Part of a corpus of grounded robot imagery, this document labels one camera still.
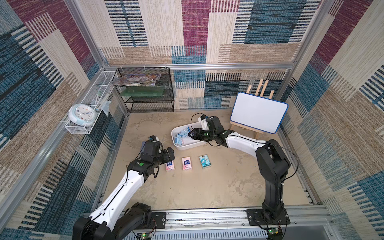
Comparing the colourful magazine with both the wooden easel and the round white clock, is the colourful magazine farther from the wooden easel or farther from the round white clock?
the wooden easel

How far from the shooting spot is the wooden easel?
89 centimetres

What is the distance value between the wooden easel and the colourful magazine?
570 millimetres

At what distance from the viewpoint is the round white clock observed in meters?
0.65

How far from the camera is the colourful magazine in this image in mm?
815
